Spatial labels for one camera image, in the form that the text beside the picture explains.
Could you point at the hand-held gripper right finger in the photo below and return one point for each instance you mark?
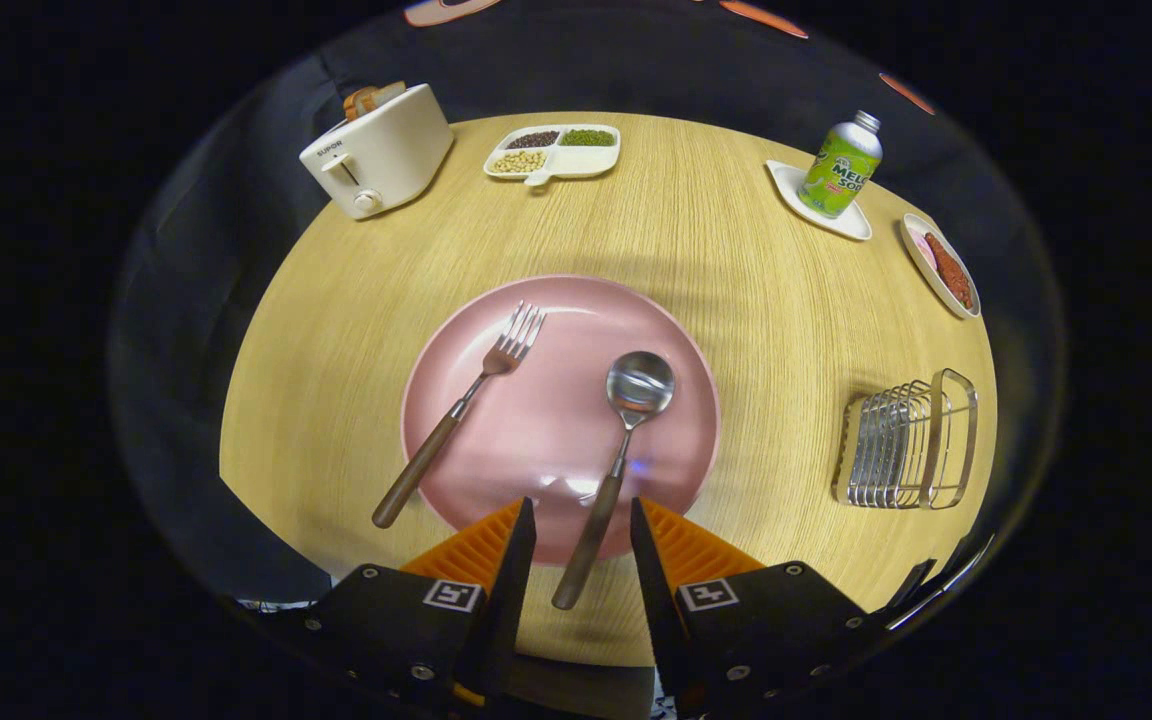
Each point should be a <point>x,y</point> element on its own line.
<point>651,600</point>

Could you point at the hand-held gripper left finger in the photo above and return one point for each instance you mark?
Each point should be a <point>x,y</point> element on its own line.
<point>514,600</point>

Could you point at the pink round plate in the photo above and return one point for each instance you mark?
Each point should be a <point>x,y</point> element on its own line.
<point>546,430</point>

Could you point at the black stand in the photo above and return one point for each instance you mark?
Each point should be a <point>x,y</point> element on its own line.
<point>911,585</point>

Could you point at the white oval food plate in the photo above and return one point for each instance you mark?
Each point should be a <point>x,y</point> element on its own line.
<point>921,262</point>

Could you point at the white square coaster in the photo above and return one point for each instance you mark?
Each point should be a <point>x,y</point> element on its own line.
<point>791,185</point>

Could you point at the white divided bean dish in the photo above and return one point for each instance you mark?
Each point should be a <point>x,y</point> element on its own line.
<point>576,160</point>

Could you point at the red-brown meat piece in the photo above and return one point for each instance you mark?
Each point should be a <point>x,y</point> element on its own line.
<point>951,272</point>

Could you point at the white toaster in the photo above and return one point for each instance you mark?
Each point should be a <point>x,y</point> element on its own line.
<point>391,150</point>

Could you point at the green soda bottle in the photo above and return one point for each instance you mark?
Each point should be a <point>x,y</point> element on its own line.
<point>839,170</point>

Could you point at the brown toast slice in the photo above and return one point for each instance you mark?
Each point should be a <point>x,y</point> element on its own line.
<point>364,100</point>

